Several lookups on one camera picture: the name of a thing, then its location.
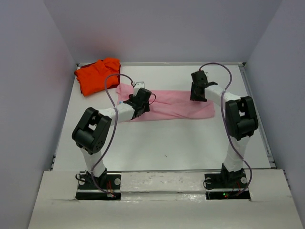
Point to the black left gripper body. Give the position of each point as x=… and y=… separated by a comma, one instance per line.
x=145, y=108

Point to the pink t shirt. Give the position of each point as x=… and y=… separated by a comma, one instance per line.
x=175, y=104

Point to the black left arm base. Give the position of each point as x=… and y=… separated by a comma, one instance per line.
x=110, y=190

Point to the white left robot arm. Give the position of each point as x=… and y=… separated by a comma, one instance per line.
x=91, y=131

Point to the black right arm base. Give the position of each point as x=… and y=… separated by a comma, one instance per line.
x=216, y=189

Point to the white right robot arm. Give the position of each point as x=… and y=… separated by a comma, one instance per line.
x=240, y=122

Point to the orange t shirt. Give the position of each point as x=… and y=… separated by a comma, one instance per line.
x=91, y=77

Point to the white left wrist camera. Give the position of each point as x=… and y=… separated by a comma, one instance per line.
x=137, y=86

